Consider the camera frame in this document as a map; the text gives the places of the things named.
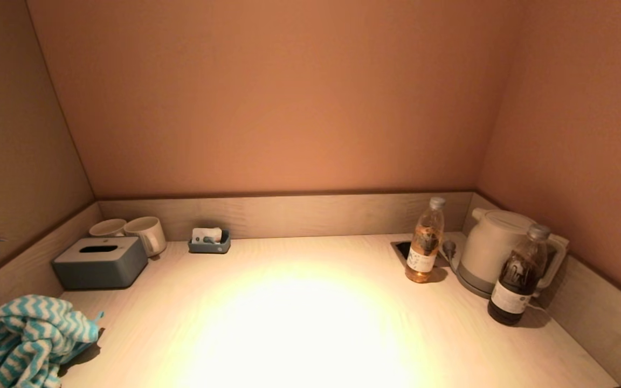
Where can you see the grey tissue box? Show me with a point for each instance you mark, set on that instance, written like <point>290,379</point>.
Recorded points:
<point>100,267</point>

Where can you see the small grey-blue sachet tray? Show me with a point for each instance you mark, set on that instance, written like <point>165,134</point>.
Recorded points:
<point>209,248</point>

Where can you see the grey kettle base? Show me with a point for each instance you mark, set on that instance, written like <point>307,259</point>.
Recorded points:
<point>472,284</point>

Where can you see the amber tea plastic bottle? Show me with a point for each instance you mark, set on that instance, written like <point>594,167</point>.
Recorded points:
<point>425,253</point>

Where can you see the dark tea plastic bottle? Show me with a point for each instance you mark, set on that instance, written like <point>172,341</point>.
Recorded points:
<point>518,280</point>

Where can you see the white ceramic mug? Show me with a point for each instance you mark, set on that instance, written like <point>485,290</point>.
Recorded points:
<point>107,227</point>
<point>146,234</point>

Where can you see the teal white striped cloth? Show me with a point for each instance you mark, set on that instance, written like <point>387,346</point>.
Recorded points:
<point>25,339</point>

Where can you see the black recessed socket box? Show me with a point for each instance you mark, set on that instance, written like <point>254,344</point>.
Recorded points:
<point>403,249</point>

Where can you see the white electric kettle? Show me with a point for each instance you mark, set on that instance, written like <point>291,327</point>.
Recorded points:
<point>491,242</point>

